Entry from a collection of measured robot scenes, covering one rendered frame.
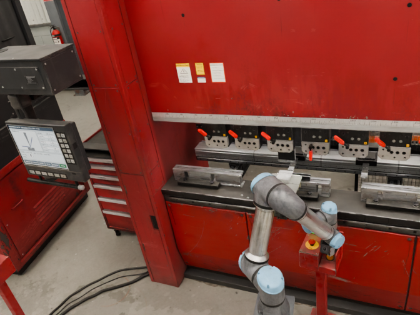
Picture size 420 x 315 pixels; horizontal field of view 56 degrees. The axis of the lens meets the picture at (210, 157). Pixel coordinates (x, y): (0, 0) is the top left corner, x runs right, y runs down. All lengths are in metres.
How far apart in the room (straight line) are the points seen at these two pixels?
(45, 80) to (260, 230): 1.27
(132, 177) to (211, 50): 1.00
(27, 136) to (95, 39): 0.66
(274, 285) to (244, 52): 1.17
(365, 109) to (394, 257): 0.90
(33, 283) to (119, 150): 1.67
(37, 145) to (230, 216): 1.25
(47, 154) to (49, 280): 1.62
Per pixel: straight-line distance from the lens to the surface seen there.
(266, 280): 1.84
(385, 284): 2.73
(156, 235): 2.91
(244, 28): 2.12
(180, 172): 2.74
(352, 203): 2.44
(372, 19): 2.00
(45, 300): 3.62
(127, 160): 2.60
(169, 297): 3.20
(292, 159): 2.40
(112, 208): 3.60
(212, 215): 2.68
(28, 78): 2.23
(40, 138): 2.36
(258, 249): 1.87
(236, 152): 2.79
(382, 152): 2.26
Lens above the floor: 2.37
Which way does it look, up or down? 30 degrees down
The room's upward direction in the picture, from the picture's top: 10 degrees counter-clockwise
